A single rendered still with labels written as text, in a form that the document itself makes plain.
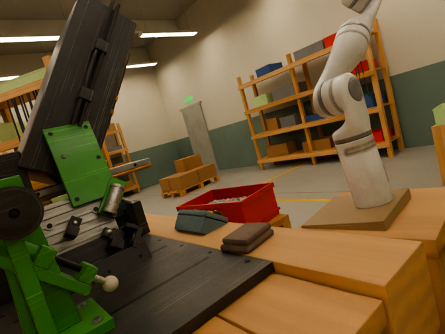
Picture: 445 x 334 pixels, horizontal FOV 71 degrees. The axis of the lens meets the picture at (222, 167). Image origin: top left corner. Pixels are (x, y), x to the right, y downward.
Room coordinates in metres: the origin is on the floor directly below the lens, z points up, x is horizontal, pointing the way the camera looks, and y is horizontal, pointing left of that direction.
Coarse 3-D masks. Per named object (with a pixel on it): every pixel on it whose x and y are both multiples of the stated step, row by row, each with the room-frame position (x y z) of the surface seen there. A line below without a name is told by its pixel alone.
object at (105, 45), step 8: (112, 0) 0.94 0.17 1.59; (112, 8) 0.94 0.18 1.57; (112, 16) 0.96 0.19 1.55; (104, 24) 0.92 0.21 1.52; (112, 24) 0.93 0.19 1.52; (104, 32) 0.91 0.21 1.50; (96, 40) 0.90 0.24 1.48; (104, 40) 0.90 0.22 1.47; (96, 48) 0.89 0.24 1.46; (104, 48) 0.90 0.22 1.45; (96, 56) 0.89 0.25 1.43; (88, 72) 0.87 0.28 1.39; (96, 72) 0.88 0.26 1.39; (88, 80) 0.86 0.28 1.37; (80, 88) 0.85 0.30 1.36; (88, 88) 0.85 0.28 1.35; (80, 96) 0.84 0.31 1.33; (88, 96) 0.85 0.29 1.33; (80, 104) 0.84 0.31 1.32; (88, 104) 0.85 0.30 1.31; (72, 120) 0.82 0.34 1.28; (80, 120) 0.83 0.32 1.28
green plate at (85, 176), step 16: (64, 128) 0.82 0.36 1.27; (80, 128) 0.84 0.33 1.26; (48, 144) 0.78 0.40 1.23; (64, 144) 0.80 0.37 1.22; (80, 144) 0.82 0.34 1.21; (96, 144) 0.84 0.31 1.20; (64, 160) 0.78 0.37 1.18; (80, 160) 0.80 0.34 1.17; (96, 160) 0.82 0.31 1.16; (64, 176) 0.77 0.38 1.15; (80, 176) 0.78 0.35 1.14; (96, 176) 0.80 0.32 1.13; (112, 176) 0.82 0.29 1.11; (80, 192) 0.77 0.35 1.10; (96, 192) 0.79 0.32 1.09
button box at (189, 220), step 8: (184, 216) 0.89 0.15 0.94; (192, 216) 0.86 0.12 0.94; (200, 216) 0.83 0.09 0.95; (208, 216) 0.81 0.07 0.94; (216, 216) 0.83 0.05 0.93; (176, 224) 0.91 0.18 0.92; (184, 224) 0.87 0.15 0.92; (192, 224) 0.84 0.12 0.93; (200, 224) 0.81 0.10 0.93; (208, 224) 0.81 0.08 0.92; (216, 224) 0.82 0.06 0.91; (224, 224) 0.84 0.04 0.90; (192, 232) 0.83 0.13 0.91; (200, 232) 0.80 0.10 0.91; (208, 232) 0.80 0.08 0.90
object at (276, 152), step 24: (312, 48) 5.72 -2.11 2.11; (264, 72) 6.66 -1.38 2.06; (360, 72) 5.12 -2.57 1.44; (384, 72) 5.21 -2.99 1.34; (264, 96) 6.81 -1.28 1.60; (288, 96) 6.33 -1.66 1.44; (312, 96) 6.34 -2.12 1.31; (384, 96) 5.24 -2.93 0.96; (264, 120) 7.53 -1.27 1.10; (288, 120) 6.42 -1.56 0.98; (312, 120) 6.01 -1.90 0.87; (336, 120) 5.51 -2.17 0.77; (384, 120) 4.92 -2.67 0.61; (288, 144) 6.70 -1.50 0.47; (312, 144) 6.10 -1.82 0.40; (384, 144) 4.94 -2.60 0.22; (264, 168) 7.28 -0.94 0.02
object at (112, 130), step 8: (112, 128) 9.47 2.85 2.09; (120, 128) 9.54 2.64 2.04; (120, 136) 9.55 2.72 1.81; (120, 144) 9.89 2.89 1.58; (112, 152) 9.22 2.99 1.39; (120, 152) 9.88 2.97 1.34; (128, 160) 9.51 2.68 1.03; (128, 176) 9.86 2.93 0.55; (128, 184) 9.44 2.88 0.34; (136, 184) 9.51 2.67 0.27
